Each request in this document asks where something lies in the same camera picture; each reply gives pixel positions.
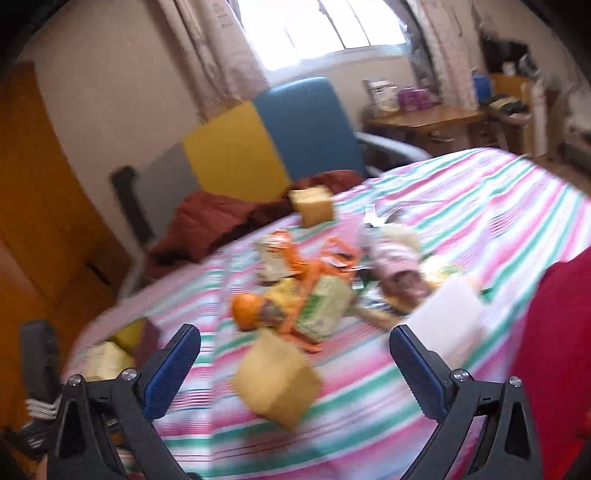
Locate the window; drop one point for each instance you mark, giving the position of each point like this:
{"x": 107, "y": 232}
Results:
{"x": 323, "y": 27}

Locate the yellow packet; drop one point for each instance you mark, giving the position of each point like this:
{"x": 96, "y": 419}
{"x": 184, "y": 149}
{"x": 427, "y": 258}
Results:
{"x": 129, "y": 337}

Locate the wooden side desk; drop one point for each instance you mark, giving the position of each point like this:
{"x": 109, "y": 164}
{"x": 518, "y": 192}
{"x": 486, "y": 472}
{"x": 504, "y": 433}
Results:
{"x": 429, "y": 117}

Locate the tan sponge block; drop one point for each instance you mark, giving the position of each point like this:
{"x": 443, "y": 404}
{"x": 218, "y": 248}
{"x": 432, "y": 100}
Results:
{"x": 311, "y": 205}

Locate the green and yellow box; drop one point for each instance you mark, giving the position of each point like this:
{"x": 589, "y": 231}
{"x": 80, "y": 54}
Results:
{"x": 323, "y": 304}

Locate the grey yellow blue sofa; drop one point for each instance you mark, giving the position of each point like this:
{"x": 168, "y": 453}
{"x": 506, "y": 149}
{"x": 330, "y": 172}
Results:
{"x": 295, "y": 134}

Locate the wooden wardrobe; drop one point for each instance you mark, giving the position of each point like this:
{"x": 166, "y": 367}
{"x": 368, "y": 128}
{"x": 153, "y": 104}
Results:
{"x": 46, "y": 207}

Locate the blue container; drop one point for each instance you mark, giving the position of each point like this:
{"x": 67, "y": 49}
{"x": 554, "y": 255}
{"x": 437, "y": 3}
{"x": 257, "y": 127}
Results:
{"x": 480, "y": 87}

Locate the white cardboard box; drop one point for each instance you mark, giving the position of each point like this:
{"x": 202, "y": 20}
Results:
{"x": 445, "y": 323}

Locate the wooden shelf cabinet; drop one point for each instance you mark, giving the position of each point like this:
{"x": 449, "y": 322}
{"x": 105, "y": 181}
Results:
{"x": 512, "y": 110}

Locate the orange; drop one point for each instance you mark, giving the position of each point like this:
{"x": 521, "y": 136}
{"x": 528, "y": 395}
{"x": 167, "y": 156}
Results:
{"x": 247, "y": 311}

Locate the pink sock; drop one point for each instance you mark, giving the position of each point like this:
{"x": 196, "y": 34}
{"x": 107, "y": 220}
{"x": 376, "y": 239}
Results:
{"x": 397, "y": 261}

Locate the white carton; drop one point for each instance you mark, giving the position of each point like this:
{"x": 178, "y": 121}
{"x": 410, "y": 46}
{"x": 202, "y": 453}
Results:
{"x": 383, "y": 94}

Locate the rust brown jacket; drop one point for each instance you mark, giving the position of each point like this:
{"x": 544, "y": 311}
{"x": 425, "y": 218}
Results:
{"x": 207, "y": 221}

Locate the white plush sock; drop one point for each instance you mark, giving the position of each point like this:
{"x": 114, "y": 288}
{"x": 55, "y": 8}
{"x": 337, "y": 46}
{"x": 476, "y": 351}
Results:
{"x": 401, "y": 235}

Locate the striped cloth covered desktop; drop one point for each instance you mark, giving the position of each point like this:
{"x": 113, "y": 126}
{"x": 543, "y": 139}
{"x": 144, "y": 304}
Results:
{"x": 461, "y": 207}

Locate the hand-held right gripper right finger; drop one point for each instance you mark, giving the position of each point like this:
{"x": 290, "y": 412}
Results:
{"x": 422, "y": 374}

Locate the red garment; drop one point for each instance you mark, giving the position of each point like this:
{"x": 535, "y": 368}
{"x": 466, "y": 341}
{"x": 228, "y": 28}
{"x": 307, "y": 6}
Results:
{"x": 558, "y": 360}

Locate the purple box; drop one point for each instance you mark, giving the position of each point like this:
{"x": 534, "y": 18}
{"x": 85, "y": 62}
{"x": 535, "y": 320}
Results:
{"x": 413, "y": 99}

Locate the pale yellow box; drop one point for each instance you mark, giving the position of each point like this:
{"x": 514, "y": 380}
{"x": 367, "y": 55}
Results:
{"x": 106, "y": 362}

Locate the beige snack packet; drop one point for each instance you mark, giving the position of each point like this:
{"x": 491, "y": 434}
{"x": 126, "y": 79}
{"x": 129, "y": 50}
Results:
{"x": 272, "y": 258}

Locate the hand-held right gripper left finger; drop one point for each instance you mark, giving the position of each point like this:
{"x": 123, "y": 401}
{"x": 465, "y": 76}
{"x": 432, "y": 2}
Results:
{"x": 168, "y": 374}

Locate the patterned curtain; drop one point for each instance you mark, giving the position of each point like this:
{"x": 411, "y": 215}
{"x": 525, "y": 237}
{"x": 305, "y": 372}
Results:
{"x": 443, "y": 55}
{"x": 217, "y": 55}

